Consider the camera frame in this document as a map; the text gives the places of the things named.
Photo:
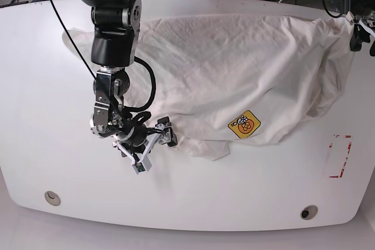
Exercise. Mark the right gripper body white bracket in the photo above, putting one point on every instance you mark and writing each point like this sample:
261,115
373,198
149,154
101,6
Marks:
137,145

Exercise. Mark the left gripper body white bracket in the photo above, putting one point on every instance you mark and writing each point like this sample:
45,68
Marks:
366,21

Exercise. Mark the white t-shirt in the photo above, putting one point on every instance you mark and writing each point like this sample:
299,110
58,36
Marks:
249,79

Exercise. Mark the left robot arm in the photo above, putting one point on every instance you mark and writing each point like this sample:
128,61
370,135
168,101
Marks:
357,7

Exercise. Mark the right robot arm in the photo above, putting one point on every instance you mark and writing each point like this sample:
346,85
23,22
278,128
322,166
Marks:
116,31

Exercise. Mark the left table grommet hole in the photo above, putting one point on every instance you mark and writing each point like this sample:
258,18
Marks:
52,198

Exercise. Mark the table grommet hole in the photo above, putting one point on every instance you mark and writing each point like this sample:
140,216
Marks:
309,212
52,198

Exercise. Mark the red tape rectangle marking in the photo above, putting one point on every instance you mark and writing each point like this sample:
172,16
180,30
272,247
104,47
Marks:
338,155

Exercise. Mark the right table grommet hole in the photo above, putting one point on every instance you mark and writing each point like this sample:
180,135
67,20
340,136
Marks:
309,212

